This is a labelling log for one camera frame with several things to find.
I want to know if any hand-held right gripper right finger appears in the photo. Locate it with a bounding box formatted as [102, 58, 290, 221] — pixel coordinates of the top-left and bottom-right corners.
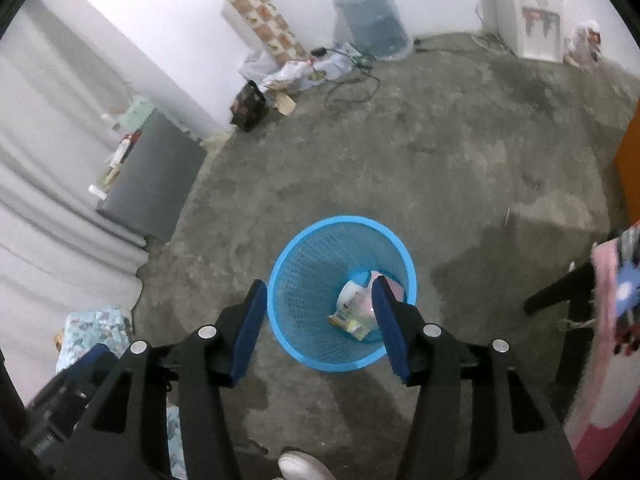
[371, 275, 581, 480]

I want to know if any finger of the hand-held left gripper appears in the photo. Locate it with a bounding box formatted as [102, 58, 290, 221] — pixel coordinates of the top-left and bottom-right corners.
[56, 343, 121, 397]

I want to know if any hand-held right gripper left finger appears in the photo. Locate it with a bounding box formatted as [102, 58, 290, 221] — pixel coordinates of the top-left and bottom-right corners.
[52, 280, 268, 480]

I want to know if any blue mesh wastebasket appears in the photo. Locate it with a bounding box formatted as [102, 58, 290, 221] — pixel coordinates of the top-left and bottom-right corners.
[266, 216, 418, 372]

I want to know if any floral blanket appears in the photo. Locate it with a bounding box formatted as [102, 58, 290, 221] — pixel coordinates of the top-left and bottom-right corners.
[55, 307, 188, 480]

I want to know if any pink snack packet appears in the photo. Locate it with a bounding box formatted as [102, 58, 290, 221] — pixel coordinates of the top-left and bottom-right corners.
[369, 270, 407, 311]

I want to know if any white yellow snack packet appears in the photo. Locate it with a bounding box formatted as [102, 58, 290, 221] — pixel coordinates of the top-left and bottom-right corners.
[327, 280, 382, 343]

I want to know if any white shoe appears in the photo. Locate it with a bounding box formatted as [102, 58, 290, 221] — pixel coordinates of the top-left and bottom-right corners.
[277, 451, 336, 480]

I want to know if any black stool leg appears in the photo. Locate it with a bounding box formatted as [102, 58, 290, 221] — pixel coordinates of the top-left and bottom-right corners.
[523, 260, 596, 316]

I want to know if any grey cabinet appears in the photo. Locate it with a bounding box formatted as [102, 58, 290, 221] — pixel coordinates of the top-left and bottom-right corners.
[96, 110, 208, 243]

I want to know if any red white box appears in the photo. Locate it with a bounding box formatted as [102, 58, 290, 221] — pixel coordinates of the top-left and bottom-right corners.
[112, 130, 143, 166]

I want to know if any pink cloth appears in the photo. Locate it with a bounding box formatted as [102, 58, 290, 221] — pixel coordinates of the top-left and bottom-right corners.
[565, 237, 640, 476]

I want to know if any black bag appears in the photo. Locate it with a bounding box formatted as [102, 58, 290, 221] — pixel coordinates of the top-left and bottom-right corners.
[230, 80, 268, 133]

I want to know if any multicoloured patterned cloth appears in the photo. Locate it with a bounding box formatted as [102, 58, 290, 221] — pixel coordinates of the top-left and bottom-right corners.
[612, 227, 640, 356]

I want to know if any pale green box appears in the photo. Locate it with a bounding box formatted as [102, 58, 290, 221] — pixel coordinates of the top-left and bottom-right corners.
[117, 96, 157, 133]

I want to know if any pile of white plastic bags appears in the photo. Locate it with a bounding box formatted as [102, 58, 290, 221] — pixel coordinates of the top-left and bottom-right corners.
[240, 50, 351, 93]

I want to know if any orange wooden board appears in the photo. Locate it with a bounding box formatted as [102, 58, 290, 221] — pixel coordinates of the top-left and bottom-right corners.
[614, 110, 640, 221]

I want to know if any large blue water jug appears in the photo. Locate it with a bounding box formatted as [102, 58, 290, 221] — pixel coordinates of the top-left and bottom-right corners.
[333, 0, 413, 61]

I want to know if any orange checkered column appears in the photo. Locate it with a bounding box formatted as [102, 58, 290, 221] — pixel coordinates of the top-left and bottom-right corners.
[209, 0, 307, 61]

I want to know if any white water dispenser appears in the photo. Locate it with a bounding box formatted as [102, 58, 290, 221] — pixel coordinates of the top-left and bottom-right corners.
[492, 0, 563, 63]

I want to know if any pink white plastic bag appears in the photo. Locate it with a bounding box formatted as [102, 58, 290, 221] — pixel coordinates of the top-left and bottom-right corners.
[565, 21, 603, 71]

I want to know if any black cable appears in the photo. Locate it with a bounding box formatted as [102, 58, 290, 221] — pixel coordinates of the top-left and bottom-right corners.
[325, 50, 381, 107]

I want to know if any white cable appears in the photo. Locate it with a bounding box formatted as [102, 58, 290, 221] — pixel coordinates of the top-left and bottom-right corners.
[470, 32, 516, 56]

